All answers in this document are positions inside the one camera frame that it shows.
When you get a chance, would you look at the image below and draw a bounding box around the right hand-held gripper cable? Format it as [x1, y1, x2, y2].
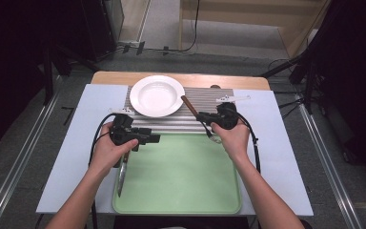
[231, 107, 262, 175]

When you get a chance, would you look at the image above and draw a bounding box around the metal floor rail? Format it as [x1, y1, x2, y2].
[0, 90, 62, 229]
[295, 94, 364, 229]

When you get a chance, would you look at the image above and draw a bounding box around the white deep plate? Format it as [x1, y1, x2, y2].
[129, 74, 186, 118]

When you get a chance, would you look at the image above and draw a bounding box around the wooden table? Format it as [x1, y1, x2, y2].
[90, 70, 272, 92]

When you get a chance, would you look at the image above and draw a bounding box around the light wooden frame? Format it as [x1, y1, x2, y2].
[177, 0, 332, 59]

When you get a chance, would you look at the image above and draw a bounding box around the striped placemat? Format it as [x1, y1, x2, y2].
[122, 84, 245, 151]

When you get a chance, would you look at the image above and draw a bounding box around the person's left hand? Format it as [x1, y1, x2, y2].
[90, 121, 139, 175]

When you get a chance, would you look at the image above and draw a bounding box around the black metal stand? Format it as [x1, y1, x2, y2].
[41, 44, 100, 107]
[259, 52, 320, 116]

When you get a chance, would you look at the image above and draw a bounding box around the black cabinet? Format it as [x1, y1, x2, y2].
[81, 0, 126, 63]

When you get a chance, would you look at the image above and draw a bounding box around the left hand-held gripper cable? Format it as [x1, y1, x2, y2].
[88, 113, 118, 229]

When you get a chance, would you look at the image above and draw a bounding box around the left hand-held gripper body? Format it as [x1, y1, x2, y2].
[109, 107, 141, 169]

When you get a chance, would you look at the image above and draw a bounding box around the hand-held gripper cable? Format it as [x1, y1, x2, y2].
[88, 113, 118, 229]
[231, 107, 262, 175]

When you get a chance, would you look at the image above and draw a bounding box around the pale blue table board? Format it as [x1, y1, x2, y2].
[35, 83, 315, 218]

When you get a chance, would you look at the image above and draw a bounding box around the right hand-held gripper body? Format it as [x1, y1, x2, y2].
[214, 94, 252, 131]

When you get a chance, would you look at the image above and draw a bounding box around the green plastic tray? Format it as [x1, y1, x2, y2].
[112, 132, 243, 216]

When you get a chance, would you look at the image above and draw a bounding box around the person's right hand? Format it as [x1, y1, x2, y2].
[210, 119, 253, 162]

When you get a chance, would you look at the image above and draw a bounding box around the wooden-handled table knife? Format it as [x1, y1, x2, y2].
[116, 149, 132, 198]

